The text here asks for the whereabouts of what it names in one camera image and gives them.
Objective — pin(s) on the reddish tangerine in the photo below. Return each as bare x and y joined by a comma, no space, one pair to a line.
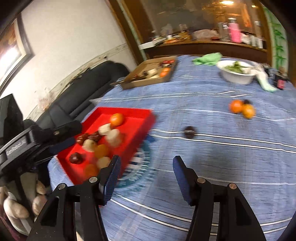
236,106
116,119

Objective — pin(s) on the large white cylinder chunk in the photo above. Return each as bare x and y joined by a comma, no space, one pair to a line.
114,137

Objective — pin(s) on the green cloth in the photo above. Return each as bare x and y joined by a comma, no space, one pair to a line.
207,59

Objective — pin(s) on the yellowish orange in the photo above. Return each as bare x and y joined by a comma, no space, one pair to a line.
249,111

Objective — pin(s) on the wrinkled red date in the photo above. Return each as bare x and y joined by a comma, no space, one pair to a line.
94,136

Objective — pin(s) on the small tangerine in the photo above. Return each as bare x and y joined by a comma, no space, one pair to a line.
90,170

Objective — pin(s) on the glass jar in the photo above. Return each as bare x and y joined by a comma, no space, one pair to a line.
223,31

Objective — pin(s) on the green leaves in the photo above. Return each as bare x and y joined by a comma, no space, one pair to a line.
235,67

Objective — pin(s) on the wooden cabinet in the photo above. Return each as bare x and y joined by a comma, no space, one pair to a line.
208,48

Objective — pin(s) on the white bowl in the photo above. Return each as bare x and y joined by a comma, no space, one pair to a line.
235,77

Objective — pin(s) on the white cups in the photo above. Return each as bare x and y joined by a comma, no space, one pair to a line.
255,41

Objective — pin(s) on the bamboo wall decal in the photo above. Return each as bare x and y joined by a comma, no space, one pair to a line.
278,39

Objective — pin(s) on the pink bottle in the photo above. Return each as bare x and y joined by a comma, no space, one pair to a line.
235,32

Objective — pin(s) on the beige slipper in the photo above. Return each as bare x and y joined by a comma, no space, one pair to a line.
39,202
13,207

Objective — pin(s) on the black and red device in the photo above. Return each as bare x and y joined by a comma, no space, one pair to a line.
280,81

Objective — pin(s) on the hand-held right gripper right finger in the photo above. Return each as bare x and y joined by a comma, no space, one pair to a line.
182,178

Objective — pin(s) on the small white cylinder chunk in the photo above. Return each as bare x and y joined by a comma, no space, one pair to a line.
89,144

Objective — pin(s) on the white sock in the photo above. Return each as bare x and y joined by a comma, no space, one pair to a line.
264,80

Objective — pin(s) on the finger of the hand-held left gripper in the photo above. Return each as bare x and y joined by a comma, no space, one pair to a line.
62,144

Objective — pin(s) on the black panel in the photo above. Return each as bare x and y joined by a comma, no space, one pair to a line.
9,115

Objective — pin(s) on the small red date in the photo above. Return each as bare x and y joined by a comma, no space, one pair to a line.
82,139

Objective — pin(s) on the blue plaid tablecloth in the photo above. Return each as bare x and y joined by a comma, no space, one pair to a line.
208,162

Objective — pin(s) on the pinkish plastic bag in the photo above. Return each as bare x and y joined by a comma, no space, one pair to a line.
204,34

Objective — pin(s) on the tan cube chunk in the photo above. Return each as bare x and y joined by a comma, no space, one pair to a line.
103,162

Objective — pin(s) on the large glossy red date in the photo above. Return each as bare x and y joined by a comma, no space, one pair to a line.
75,158

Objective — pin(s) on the cardboard box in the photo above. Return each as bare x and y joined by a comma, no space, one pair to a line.
138,78

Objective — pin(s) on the black sofa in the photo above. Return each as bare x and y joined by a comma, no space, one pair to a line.
81,92

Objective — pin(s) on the dark plum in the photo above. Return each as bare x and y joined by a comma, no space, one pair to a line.
189,132
246,101

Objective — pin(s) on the small white block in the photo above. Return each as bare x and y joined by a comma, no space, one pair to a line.
153,72

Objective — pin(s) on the large orange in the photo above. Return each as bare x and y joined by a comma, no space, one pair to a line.
101,150

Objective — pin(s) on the red tray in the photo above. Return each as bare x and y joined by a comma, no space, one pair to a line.
136,129

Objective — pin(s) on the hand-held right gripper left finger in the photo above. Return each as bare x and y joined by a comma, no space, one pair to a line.
112,178

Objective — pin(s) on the framed wall picture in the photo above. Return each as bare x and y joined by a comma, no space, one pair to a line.
13,51

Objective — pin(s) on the small orange ball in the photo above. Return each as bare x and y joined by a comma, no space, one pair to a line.
164,73

